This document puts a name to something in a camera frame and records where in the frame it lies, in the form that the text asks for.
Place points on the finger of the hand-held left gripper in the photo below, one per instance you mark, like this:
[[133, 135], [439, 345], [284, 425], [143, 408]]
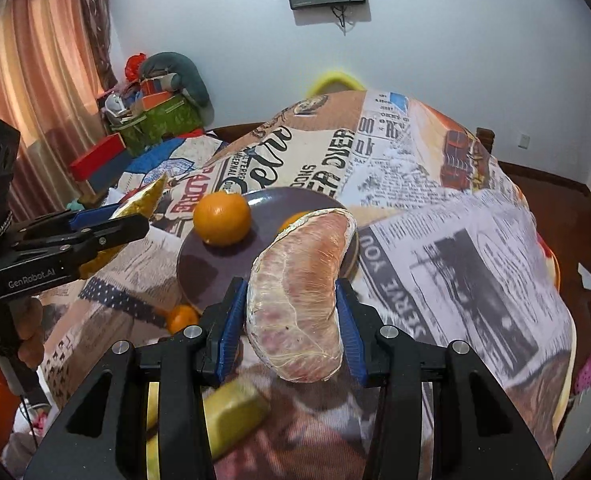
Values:
[[120, 234], [92, 216]]

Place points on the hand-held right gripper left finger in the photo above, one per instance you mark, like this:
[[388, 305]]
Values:
[[231, 322]]

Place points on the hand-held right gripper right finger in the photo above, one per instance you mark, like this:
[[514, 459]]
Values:
[[346, 322]]

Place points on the yellow snack packet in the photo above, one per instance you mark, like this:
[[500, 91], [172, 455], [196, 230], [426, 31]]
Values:
[[143, 197]]

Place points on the purple round plate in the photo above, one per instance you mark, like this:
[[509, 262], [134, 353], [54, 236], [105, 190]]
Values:
[[225, 267]]

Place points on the peeled pomelo segment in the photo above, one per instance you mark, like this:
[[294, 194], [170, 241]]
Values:
[[298, 290]]

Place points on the person's left hand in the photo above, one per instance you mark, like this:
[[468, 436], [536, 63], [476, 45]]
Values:
[[31, 327]]

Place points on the small orange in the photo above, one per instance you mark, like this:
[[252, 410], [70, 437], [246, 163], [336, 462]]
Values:
[[183, 318]]

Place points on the red flat box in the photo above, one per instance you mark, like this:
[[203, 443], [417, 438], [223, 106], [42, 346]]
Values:
[[97, 157]]

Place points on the large orange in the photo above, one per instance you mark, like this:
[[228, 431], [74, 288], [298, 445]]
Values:
[[222, 218]]

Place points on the newspaper print blanket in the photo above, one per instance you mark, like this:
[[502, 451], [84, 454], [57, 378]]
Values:
[[425, 240]]

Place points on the green patterned box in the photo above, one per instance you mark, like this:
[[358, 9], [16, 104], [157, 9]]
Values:
[[168, 120]]

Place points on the orange box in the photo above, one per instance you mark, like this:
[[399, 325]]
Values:
[[161, 100]]

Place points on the pink striped curtain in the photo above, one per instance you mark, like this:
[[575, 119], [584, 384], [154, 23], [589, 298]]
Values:
[[40, 75]]

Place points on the grey pillow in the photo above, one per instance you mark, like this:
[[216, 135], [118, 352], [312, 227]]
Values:
[[185, 72]]

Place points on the white paper scrap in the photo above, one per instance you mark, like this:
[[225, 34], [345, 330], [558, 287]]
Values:
[[586, 276]]

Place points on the pink slippers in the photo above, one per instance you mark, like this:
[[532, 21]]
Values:
[[588, 372]]

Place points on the wooden bed post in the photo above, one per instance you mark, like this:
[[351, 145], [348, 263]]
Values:
[[485, 141]]

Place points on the white wall socket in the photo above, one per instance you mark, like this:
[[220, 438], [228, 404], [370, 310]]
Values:
[[524, 140]]

